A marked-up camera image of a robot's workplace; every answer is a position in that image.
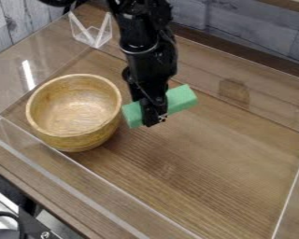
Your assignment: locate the green rectangular block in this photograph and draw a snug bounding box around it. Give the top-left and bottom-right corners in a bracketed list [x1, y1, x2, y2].
[121, 84, 197, 129]

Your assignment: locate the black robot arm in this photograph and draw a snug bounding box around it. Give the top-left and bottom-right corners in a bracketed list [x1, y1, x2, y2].
[105, 0, 177, 127]

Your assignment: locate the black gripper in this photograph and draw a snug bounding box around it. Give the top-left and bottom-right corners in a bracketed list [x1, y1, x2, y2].
[121, 29, 177, 127]

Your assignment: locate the wooden bowl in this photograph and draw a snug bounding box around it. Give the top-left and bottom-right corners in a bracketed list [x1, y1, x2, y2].
[26, 74, 121, 152]

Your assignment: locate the black cable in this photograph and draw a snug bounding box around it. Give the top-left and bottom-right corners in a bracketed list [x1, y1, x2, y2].
[0, 211, 25, 239]

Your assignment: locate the black metal table bracket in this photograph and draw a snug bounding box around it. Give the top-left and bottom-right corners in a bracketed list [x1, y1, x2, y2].
[18, 206, 62, 239]

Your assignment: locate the clear acrylic tray wall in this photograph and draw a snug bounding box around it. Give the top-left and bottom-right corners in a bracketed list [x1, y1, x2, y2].
[0, 19, 299, 239]

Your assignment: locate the clear acrylic corner bracket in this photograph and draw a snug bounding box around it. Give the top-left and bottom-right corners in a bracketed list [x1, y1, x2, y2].
[67, 12, 111, 49]

